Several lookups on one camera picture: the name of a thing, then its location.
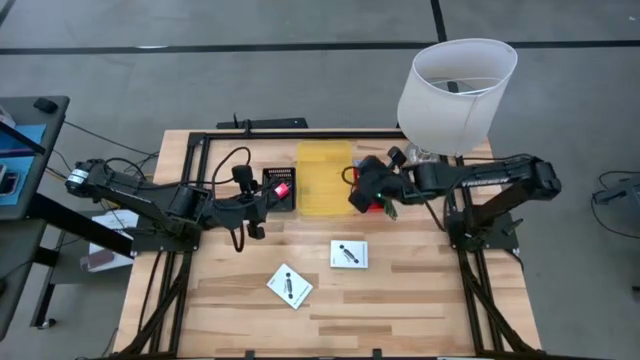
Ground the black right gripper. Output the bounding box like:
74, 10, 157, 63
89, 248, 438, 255
348, 154, 416, 214

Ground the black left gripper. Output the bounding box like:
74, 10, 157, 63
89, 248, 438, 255
212, 184, 281, 240

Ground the yellow translucent plastic bin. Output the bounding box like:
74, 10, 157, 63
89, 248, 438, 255
295, 140, 355, 218

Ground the white green acer box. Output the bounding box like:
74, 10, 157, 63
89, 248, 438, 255
329, 239, 370, 270
265, 262, 315, 311

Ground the black slotted plastic basket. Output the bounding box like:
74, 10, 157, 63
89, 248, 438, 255
260, 166, 297, 213

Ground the black flat device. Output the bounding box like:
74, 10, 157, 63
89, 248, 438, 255
216, 113, 310, 131

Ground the table lamp white shade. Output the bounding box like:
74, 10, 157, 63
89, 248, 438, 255
396, 38, 519, 177

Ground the white paper stack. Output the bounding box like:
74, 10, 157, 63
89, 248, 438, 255
79, 208, 141, 274

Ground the grey side desk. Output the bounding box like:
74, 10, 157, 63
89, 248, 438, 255
0, 94, 71, 341

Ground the black floor stand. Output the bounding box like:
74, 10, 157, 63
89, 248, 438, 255
591, 171, 640, 240

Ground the blue mat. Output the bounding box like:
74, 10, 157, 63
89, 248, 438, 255
0, 123, 47, 206

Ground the smartphone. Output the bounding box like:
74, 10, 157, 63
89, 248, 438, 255
0, 169, 20, 197

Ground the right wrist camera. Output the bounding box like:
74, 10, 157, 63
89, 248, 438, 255
386, 145, 409, 169

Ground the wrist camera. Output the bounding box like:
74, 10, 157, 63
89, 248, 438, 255
386, 145, 409, 169
231, 163, 255, 195

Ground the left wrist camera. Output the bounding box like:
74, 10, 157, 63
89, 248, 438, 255
231, 163, 255, 195

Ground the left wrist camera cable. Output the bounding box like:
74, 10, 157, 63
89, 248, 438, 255
209, 146, 254, 254

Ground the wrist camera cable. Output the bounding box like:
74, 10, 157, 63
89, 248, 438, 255
340, 164, 455, 232
209, 146, 254, 254

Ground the black metal table frame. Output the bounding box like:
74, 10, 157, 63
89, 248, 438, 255
112, 128, 546, 360

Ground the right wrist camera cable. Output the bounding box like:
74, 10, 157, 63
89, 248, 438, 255
340, 164, 455, 232

